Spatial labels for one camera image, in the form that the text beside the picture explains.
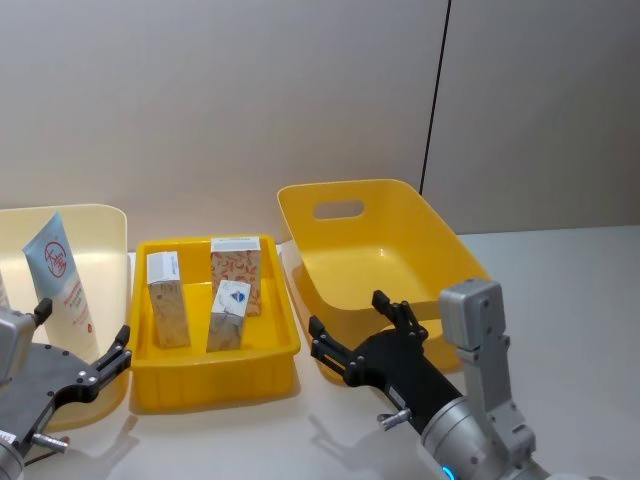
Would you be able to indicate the box with red pattern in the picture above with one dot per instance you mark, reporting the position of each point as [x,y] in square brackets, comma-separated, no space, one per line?
[237,267]

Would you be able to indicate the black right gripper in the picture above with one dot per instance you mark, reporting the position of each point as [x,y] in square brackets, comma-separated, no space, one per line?
[400,365]

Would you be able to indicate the shallow yellow plastic tray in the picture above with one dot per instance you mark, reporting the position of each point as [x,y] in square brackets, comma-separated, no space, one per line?
[210,372]

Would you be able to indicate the pale blue white tube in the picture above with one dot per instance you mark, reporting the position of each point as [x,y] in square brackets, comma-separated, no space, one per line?
[60,280]

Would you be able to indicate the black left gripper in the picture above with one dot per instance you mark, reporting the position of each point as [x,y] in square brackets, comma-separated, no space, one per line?
[47,372]

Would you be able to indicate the cream plastic bin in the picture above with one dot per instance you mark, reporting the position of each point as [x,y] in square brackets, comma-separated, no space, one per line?
[95,240]

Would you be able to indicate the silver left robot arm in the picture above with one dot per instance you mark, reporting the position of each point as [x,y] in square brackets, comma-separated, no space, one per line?
[11,337]

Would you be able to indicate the small box with blue mark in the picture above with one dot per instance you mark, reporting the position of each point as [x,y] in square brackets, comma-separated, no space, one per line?
[227,320]

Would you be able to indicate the tall box with white top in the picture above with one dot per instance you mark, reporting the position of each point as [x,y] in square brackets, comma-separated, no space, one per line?
[167,310]

